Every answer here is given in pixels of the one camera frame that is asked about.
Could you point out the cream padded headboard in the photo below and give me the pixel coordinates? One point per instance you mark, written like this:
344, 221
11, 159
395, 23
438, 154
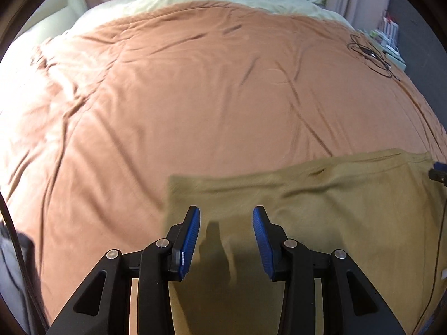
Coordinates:
52, 10

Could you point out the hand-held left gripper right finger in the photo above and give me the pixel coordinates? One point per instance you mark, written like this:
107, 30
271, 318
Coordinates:
265, 244

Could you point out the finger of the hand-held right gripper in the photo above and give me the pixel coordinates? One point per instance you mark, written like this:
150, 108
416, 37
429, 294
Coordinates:
440, 176

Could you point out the folded grey garment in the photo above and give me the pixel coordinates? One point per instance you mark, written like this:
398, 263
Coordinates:
10, 286

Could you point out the white nightstand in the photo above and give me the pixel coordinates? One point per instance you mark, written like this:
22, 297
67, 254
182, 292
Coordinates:
393, 54

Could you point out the orange-brown blanket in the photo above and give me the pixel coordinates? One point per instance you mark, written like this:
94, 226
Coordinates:
174, 94

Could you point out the olive printed t-shirt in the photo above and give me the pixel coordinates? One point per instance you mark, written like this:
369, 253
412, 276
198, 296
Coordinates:
331, 216

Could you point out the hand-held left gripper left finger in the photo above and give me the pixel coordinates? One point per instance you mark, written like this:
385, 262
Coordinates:
188, 240

